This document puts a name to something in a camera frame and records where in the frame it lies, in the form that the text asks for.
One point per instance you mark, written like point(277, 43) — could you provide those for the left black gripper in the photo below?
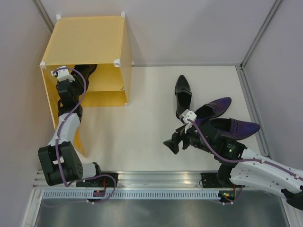
point(81, 89)

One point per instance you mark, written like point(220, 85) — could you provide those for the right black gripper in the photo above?
point(173, 143)

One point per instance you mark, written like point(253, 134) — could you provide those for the black leather shoe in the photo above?
point(86, 71)

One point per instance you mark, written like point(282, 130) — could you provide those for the black pointed loafer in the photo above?
point(183, 95)

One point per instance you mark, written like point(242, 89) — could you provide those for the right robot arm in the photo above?
point(240, 166)

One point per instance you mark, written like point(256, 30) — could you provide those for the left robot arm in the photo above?
point(59, 160)

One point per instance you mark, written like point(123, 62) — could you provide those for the yellow shoe cabinet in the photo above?
point(94, 40)

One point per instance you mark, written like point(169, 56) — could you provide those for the purple loafer upper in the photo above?
point(212, 110)

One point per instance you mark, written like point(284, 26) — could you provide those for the purple loafer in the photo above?
point(212, 110)
point(234, 129)

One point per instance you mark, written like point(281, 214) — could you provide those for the purple loafer lower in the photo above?
point(234, 129)

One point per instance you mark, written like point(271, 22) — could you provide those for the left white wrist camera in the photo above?
point(62, 74)

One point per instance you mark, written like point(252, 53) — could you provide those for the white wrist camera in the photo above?
point(188, 117)
point(62, 74)

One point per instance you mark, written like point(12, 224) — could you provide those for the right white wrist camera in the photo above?
point(188, 117)

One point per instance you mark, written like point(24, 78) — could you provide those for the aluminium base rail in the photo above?
point(141, 180)

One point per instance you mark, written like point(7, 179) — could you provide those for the left aluminium frame post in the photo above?
point(43, 14)

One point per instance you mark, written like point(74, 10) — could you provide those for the right aluminium frame profile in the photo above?
point(272, 76)

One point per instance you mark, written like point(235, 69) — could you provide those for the white slotted cable duct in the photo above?
point(133, 194)

